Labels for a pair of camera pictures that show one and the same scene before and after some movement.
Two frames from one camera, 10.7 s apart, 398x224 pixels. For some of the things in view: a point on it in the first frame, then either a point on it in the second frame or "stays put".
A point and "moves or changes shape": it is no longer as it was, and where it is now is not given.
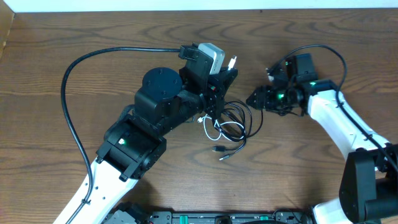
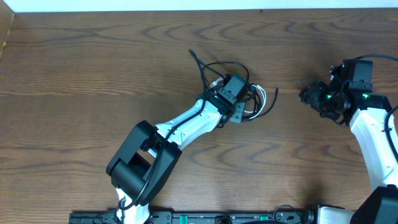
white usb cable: [230, 66] moves or changes shape
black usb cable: [235, 124] → [202, 67]
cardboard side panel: [7, 15] stays put
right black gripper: [270, 99] → [311, 96]
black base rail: [212, 217] stays put
